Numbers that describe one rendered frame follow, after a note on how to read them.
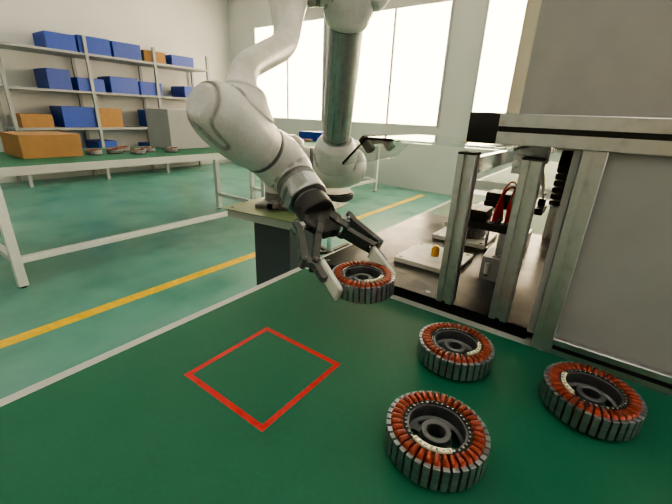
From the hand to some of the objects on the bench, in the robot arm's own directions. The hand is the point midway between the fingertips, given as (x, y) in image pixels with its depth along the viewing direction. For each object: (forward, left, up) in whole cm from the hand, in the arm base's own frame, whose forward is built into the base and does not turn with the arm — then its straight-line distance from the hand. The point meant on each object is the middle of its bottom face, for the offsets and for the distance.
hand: (361, 278), depth 64 cm
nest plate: (+20, +54, -6) cm, 58 cm away
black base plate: (+17, +42, -9) cm, 47 cm away
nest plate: (+12, +32, -6) cm, 34 cm away
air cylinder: (+25, +27, -6) cm, 38 cm away
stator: (+15, -24, -9) cm, 29 cm away
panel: (+40, +35, -6) cm, 53 cm away
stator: (+34, -11, -9) cm, 36 cm away
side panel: (+43, -1, -9) cm, 44 cm away
